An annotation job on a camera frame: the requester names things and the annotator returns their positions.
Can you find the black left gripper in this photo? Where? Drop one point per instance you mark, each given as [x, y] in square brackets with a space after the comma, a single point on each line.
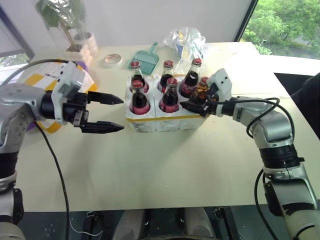
[77, 110]

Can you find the white box with yellow tape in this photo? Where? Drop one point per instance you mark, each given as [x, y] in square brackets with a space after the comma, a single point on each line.
[45, 78]

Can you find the dark rounded object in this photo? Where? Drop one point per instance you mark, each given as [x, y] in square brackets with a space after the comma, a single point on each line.
[307, 92]

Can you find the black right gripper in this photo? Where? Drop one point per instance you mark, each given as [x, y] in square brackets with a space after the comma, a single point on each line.
[212, 106]

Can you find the clear plastic bag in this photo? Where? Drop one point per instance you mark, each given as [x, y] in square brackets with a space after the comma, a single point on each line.
[186, 42]

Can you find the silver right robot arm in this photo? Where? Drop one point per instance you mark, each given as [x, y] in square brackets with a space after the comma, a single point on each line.
[275, 130]

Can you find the cola glass bottle red cap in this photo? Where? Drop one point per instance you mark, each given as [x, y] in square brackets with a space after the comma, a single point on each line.
[170, 98]
[136, 75]
[138, 100]
[198, 93]
[191, 80]
[167, 73]

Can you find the green plastic dustpan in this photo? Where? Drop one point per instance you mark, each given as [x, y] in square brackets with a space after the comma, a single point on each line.
[147, 60]

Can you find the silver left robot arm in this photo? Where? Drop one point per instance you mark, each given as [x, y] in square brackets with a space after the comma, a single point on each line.
[15, 102]

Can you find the white plant pot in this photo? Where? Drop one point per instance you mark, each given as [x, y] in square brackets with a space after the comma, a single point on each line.
[86, 45]

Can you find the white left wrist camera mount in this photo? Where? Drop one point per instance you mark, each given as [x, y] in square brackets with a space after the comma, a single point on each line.
[68, 80]

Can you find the white foam bottle crate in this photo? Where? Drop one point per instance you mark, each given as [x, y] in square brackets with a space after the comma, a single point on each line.
[152, 122]

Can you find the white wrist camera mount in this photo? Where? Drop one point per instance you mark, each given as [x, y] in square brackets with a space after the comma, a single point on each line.
[68, 80]
[222, 82]

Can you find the green leafy plant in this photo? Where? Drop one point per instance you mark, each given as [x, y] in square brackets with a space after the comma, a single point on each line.
[61, 15]

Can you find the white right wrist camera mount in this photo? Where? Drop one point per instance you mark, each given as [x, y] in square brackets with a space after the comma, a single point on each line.
[222, 82]

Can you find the dark window frame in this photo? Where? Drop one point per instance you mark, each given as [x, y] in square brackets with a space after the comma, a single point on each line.
[17, 32]
[246, 20]

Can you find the white tape roll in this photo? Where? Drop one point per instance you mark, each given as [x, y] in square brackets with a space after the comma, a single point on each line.
[113, 60]

